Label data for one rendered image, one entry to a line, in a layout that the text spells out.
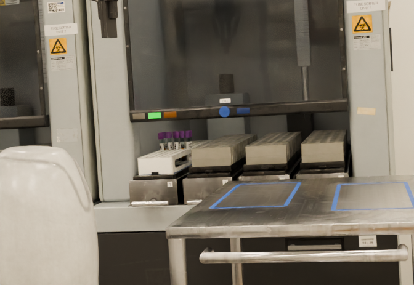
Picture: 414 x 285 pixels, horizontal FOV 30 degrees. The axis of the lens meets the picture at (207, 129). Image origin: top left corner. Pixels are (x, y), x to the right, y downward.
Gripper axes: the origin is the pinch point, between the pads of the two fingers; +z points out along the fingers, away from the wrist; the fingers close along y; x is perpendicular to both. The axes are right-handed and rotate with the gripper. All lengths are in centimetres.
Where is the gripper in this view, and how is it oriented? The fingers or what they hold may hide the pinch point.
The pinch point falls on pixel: (108, 19)
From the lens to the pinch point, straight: 151.5
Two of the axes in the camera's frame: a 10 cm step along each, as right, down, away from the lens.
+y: 8.3, -0.1, -5.6
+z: 0.6, 10.0, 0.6
